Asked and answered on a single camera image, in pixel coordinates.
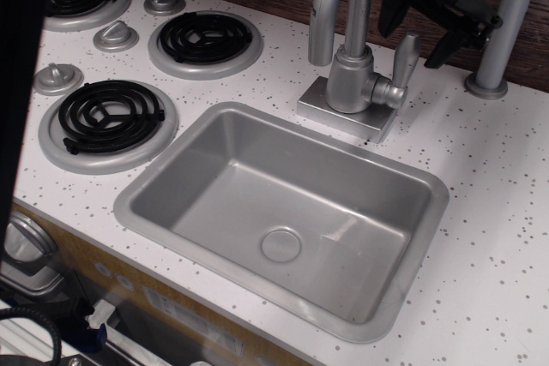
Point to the silver faucet lever handle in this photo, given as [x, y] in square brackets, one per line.
[401, 70]

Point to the silver toy faucet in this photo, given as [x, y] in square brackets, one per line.
[354, 98]

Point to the back right stove burner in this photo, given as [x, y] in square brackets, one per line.
[205, 45]

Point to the stove burner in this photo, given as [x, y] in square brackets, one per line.
[107, 127]
[77, 15]
[205, 45]

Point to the grey plastic sink basin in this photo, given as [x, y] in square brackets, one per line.
[329, 232]

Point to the silver knob back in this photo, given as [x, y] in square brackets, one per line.
[163, 7]

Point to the silver knob middle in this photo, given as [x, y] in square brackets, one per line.
[116, 37]

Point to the front right stove burner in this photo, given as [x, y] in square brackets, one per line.
[107, 127]

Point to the back left stove burner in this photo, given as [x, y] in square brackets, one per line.
[77, 15]

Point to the silver knob front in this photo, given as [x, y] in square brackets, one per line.
[57, 79]

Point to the silver oven dial knob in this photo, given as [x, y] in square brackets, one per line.
[27, 246]

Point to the dark blurred foreground post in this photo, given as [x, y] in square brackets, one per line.
[21, 27]

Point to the silver oven door handle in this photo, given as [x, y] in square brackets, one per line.
[44, 285]

